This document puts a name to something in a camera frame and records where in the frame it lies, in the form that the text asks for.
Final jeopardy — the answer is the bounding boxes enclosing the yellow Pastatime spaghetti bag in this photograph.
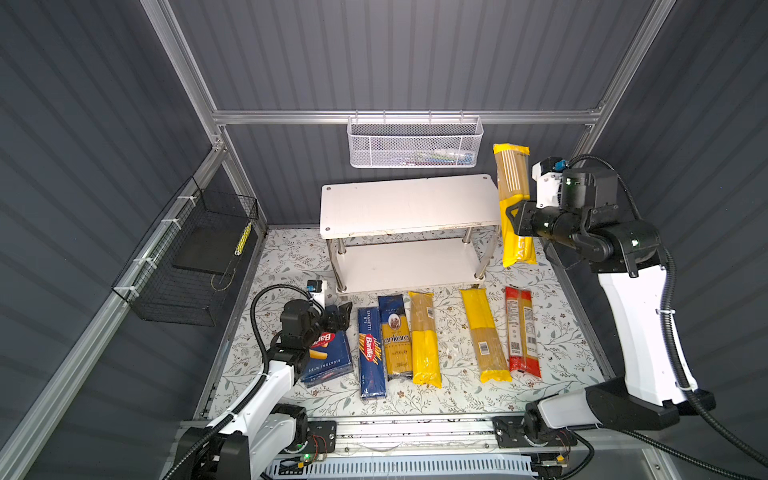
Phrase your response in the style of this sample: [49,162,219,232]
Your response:
[493,143,536,268]

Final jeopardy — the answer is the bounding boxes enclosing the yellow barcode spaghetti bag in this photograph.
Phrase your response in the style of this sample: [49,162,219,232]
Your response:
[461,288,512,383]

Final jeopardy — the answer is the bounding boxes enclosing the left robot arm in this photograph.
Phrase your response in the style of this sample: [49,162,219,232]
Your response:
[164,280,352,479]

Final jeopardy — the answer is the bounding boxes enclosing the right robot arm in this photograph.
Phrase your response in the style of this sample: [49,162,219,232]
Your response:
[503,154,767,479]

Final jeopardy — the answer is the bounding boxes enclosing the blue Barilla pasta box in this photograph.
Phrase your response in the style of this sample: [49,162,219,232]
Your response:
[300,330,353,387]

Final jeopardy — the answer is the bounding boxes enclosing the white two-tier shelf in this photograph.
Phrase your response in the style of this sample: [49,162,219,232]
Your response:
[319,174,500,294]

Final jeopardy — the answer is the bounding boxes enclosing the blue Barilla spaghetti box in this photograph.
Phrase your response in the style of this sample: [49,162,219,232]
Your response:
[358,307,387,400]

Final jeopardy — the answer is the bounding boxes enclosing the blue yellow spaghetti bag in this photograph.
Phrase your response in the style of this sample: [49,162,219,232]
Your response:
[378,294,413,379]

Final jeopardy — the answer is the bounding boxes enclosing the yellow brush in basket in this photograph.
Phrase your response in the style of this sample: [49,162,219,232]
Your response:
[233,222,253,257]

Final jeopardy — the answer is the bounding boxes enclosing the yellow clear spaghetti bag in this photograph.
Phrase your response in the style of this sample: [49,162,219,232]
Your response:
[409,292,442,388]

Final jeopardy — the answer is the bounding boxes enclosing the items in white basket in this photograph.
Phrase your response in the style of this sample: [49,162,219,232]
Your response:
[391,148,476,168]

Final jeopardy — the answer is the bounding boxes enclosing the red yellow spaghetti bag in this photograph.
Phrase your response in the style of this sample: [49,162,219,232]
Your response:
[505,287,541,378]

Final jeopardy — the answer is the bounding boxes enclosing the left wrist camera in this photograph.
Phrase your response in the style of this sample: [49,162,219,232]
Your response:
[306,279,328,307]

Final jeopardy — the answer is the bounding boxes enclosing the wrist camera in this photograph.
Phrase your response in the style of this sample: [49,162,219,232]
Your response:
[306,279,328,307]
[532,157,567,209]

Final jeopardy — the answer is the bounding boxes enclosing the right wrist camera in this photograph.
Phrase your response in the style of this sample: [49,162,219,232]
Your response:
[532,157,567,209]

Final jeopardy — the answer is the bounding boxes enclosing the black wire basket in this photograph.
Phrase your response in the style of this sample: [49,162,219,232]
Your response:
[113,178,260,327]

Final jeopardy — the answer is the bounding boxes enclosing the white wire mesh basket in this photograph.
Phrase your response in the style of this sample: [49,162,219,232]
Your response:
[346,115,484,169]

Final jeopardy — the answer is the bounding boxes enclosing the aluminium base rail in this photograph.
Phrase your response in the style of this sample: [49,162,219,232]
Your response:
[173,413,661,463]

